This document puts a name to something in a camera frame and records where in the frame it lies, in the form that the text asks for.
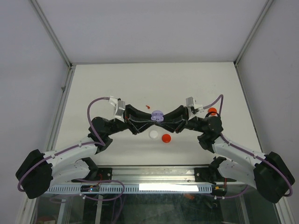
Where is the aluminium front rail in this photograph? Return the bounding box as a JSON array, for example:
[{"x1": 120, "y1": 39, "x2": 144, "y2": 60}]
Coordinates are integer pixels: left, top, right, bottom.
[{"x1": 51, "y1": 165, "x2": 255, "y2": 185}]

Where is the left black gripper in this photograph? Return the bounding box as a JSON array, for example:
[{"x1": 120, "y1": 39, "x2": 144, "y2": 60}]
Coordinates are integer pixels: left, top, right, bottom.
[{"x1": 105, "y1": 105, "x2": 157, "y2": 136}]

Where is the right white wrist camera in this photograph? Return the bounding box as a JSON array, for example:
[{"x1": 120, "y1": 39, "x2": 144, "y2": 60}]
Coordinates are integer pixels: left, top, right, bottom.
[{"x1": 185, "y1": 97, "x2": 204, "y2": 115}]

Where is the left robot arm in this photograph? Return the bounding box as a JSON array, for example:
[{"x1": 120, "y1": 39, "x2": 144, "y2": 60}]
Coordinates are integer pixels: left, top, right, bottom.
[{"x1": 15, "y1": 105, "x2": 160, "y2": 199}]

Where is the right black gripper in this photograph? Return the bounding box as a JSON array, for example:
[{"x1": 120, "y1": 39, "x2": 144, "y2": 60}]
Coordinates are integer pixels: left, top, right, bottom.
[{"x1": 156, "y1": 105, "x2": 205, "y2": 134}]

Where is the purple charging case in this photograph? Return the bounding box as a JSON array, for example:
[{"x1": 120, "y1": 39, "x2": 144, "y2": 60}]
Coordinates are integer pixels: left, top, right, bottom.
[{"x1": 151, "y1": 110, "x2": 164, "y2": 122}]

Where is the small green-lit circuit board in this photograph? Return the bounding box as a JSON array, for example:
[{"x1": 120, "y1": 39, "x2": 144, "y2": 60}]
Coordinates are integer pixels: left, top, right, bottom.
[{"x1": 80, "y1": 185, "x2": 100, "y2": 192}]

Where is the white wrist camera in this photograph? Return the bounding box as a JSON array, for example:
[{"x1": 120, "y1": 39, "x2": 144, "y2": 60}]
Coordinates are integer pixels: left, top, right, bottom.
[
  {"x1": 185, "y1": 97, "x2": 204, "y2": 115},
  {"x1": 108, "y1": 96, "x2": 126, "y2": 121}
]

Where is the white charging case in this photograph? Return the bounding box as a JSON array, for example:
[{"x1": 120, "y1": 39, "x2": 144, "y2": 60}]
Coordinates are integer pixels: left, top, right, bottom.
[{"x1": 149, "y1": 130, "x2": 159, "y2": 140}]

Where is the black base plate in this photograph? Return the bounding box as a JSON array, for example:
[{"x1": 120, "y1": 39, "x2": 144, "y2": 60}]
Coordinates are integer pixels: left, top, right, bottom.
[
  {"x1": 194, "y1": 167, "x2": 210, "y2": 182},
  {"x1": 94, "y1": 167, "x2": 113, "y2": 182}
]

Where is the slotted cable duct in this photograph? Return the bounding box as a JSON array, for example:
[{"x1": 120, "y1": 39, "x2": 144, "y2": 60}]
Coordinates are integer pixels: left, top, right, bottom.
[{"x1": 46, "y1": 183, "x2": 212, "y2": 195}]

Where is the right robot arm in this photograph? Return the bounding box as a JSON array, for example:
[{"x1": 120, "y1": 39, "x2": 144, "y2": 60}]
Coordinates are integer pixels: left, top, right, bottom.
[{"x1": 151, "y1": 107, "x2": 295, "y2": 203}]

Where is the red charging case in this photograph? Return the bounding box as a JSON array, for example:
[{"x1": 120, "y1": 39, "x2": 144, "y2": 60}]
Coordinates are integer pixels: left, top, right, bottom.
[
  {"x1": 208, "y1": 107, "x2": 217, "y2": 113},
  {"x1": 162, "y1": 134, "x2": 171, "y2": 143}
]

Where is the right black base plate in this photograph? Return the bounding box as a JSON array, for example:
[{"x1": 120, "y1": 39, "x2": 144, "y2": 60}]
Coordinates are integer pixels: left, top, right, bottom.
[{"x1": 194, "y1": 167, "x2": 210, "y2": 182}]

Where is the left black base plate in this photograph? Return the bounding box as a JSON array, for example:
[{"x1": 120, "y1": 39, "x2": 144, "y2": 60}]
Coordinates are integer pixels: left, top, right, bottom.
[{"x1": 94, "y1": 167, "x2": 113, "y2": 182}]

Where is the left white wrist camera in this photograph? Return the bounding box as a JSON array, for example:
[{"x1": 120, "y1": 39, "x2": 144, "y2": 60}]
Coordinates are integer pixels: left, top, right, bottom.
[{"x1": 108, "y1": 96, "x2": 126, "y2": 121}]

